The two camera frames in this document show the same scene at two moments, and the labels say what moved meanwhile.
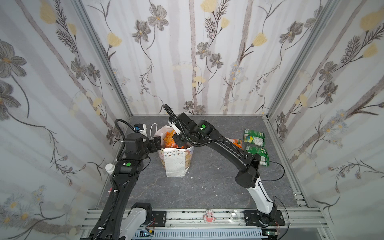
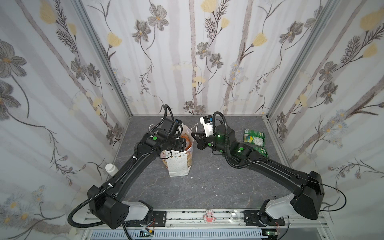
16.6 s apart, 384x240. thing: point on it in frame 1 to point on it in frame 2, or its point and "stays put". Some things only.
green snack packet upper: [254, 137] stays put
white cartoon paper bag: [175, 162] stays put
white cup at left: [109, 168] stays put
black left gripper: [155, 144] to [182, 145]
